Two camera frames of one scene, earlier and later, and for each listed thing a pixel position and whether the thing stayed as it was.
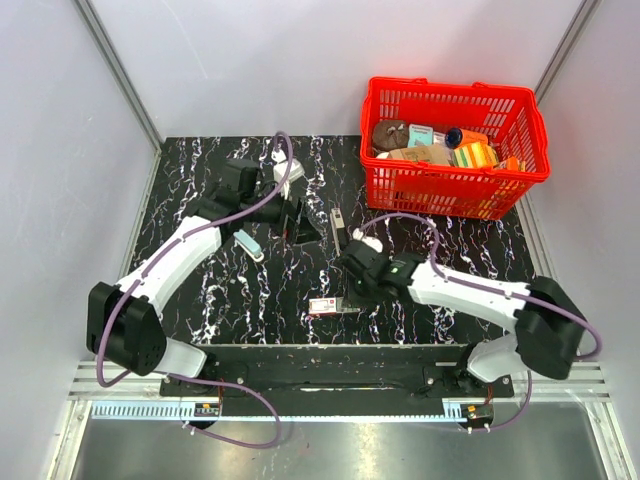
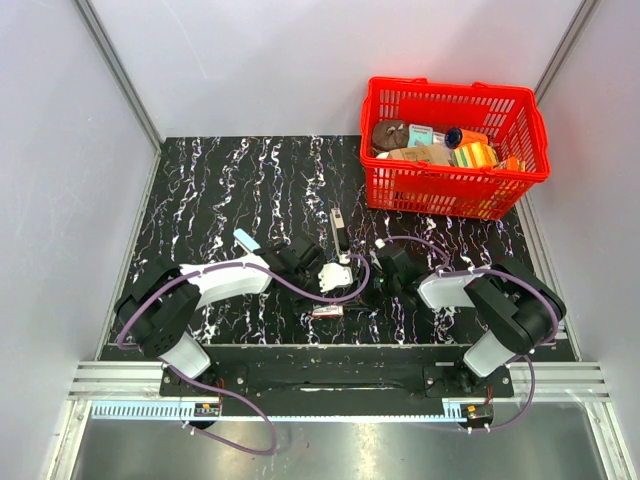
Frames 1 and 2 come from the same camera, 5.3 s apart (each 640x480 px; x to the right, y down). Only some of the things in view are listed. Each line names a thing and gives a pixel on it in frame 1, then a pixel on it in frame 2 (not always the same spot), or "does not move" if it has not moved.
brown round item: (390, 134) does not move
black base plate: (335, 381) does not move
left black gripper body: (275, 213) to (308, 278)
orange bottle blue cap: (457, 137) does not move
